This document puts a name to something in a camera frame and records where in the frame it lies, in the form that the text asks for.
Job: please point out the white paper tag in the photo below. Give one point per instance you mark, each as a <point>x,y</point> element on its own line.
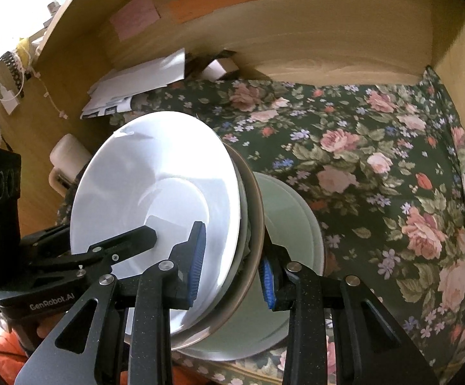
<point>10,98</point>

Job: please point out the dark green floral cloth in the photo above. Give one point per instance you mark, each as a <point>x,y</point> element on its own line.
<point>377,168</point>

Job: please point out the small white paper box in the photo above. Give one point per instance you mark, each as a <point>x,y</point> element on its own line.
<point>216,68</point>

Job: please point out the pink paper note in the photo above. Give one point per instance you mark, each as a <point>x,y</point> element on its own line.
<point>134,18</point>

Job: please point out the stack of white papers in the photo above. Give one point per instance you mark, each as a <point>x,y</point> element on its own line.
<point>144,76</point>

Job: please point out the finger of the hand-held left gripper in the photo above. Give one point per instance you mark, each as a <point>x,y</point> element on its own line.
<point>128,242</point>
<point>48,236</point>

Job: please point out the white bowl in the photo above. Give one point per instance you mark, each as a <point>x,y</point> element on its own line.
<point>156,168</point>

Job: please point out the beige insulated mug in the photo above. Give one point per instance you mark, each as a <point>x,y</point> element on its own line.
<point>68,156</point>

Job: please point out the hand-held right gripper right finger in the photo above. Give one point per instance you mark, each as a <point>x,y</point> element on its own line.
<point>267,284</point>

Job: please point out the pink bowl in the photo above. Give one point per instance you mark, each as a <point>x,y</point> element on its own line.
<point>257,208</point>

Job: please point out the mint green plate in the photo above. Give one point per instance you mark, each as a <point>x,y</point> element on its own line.
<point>292,216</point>

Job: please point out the black lace headband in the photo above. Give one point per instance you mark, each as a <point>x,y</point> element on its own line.
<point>12,64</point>

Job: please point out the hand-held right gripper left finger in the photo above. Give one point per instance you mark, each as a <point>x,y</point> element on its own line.
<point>196,264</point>

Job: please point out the orange cloth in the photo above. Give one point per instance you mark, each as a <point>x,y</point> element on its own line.
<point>0,363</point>

